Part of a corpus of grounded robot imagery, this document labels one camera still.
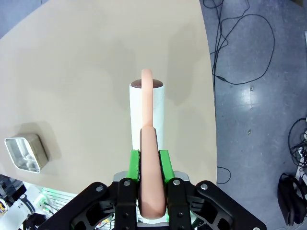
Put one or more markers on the rectangular steel container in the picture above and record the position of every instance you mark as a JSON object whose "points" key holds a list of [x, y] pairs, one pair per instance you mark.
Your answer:
{"points": [[38, 146]]}

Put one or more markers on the white power strip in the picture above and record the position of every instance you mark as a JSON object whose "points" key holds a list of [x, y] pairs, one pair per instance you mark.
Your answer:
{"points": [[302, 165]]}

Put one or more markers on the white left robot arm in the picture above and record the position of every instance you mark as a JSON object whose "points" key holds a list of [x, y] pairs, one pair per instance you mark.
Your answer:
{"points": [[24, 203]]}

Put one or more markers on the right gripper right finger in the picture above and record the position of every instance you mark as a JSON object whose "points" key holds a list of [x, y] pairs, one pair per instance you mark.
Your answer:
{"points": [[204, 210]]}

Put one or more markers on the black bag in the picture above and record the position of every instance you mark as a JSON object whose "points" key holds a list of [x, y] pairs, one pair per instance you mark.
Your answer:
{"points": [[291, 203]]}

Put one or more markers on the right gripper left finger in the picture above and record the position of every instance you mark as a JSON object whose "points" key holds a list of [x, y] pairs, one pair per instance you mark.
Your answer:
{"points": [[100, 210]]}

